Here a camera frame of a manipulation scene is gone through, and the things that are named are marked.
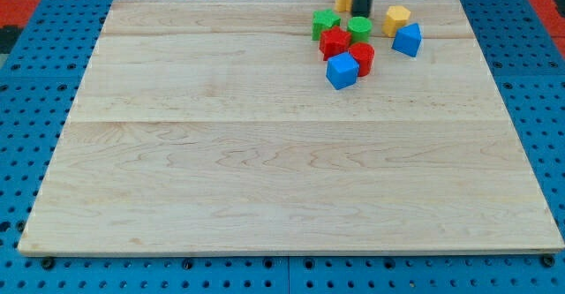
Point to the red cylinder block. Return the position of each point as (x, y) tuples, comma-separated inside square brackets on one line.
[(363, 53)]

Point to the red star block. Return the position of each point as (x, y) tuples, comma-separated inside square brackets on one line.
[(334, 41)]

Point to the yellow hexagon block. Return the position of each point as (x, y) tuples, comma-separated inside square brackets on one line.
[(397, 16)]

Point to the blue pentagon block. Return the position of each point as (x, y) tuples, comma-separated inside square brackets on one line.
[(407, 40)]

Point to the green cylinder block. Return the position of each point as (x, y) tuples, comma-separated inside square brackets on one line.
[(360, 29)]

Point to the light wooden board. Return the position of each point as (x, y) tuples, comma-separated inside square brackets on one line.
[(208, 128)]

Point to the green star block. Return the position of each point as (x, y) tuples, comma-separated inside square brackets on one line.
[(323, 20)]

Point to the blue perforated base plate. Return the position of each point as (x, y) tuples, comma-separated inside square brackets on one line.
[(51, 42)]

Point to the blue cube block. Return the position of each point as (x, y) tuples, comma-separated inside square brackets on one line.
[(342, 70)]

